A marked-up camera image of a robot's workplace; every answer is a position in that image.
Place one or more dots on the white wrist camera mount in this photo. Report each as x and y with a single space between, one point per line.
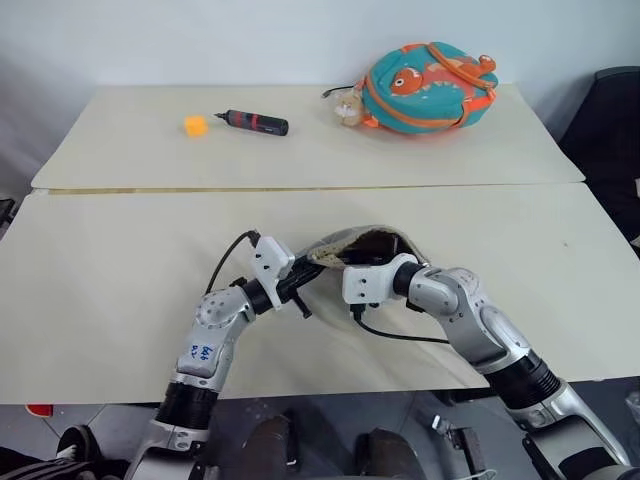
367 280
271 257

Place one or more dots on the red object under table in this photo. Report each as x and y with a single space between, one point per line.
40 410

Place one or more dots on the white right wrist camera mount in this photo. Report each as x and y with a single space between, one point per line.
367 280

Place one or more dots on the teal orange dinosaur backpack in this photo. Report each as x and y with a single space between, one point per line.
425 90

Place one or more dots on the black red electric screwdriver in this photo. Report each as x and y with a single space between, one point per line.
257 122

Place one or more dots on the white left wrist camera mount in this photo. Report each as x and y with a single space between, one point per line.
271 257

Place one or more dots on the black white shoe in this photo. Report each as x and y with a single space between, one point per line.
77 442

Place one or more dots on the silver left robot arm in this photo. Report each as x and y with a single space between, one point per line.
207 345

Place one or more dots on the grey plaid pouch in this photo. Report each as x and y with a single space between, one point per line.
334 245

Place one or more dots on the yellow cube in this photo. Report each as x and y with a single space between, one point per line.
195 127

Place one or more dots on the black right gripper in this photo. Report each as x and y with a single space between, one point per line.
367 259

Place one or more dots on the black chair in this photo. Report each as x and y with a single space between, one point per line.
607 145

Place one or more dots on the dark rounded shape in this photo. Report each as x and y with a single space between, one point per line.
387 455
270 450

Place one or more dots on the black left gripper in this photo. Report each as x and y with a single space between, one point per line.
291 291

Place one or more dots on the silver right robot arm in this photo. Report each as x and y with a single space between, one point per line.
492 330

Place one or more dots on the black object at table side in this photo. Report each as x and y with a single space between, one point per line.
6 211

